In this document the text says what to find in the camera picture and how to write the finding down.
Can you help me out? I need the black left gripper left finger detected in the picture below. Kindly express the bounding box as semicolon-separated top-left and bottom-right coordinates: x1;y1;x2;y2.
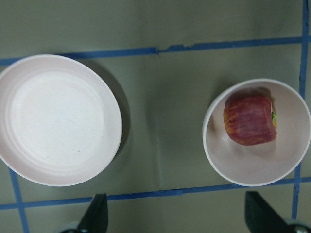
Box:
77;194;108;233

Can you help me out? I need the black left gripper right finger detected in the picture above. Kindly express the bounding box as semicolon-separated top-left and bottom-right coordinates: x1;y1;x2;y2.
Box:
244;191;292;233

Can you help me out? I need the red yellow apple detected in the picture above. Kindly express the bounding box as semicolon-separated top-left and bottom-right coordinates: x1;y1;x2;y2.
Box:
223;87;277;146

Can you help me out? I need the pink bowl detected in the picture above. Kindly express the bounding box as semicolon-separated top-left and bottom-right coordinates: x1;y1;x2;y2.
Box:
202;79;311;187

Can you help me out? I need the pink plate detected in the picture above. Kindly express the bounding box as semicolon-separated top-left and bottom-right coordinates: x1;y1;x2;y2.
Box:
0;55;122;186

